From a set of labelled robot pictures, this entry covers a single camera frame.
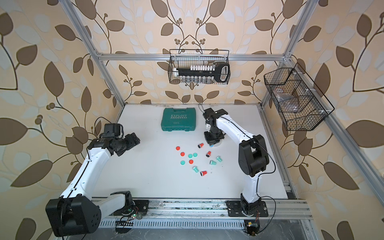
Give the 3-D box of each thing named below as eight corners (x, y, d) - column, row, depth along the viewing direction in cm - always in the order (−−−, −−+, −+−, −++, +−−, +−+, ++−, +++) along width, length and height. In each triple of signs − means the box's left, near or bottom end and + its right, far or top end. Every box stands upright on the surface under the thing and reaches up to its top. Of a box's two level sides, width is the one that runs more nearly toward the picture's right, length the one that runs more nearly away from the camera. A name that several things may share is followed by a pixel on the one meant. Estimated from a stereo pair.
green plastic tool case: (160, 131, 106) (159, 127, 102) (164, 111, 118) (163, 107, 115) (196, 131, 106) (196, 127, 102) (196, 111, 118) (196, 107, 115)
